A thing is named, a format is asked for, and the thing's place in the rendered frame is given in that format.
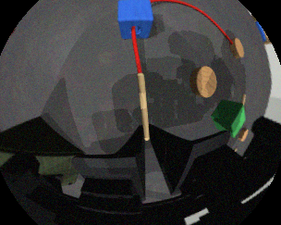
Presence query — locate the red string with tan wooden stick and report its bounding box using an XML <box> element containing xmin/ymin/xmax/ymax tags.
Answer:
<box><xmin>130</xmin><ymin>0</ymin><xmax>233</xmax><ymax>141</ymax></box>

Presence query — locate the blue block with hole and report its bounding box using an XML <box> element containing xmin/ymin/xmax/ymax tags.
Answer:
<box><xmin>117</xmin><ymin>0</ymin><xmax>154</xmax><ymax>40</ymax></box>

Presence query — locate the tan round disc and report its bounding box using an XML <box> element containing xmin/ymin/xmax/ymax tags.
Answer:
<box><xmin>229</xmin><ymin>37</ymin><xmax>244</xmax><ymax>59</ymax></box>
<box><xmin>238</xmin><ymin>128</ymin><xmax>248</xmax><ymax>142</ymax></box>

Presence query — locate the green block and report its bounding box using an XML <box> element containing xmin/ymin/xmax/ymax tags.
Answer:
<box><xmin>212</xmin><ymin>100</ymin><xmax>246</xmax><ymax>138</ymax></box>

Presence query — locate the round wooden disc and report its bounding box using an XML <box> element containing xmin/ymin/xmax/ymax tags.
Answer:
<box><xmin>189</xmin><ymin>66</ymin><xmax>218</xmax><ymax>97</ymax></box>

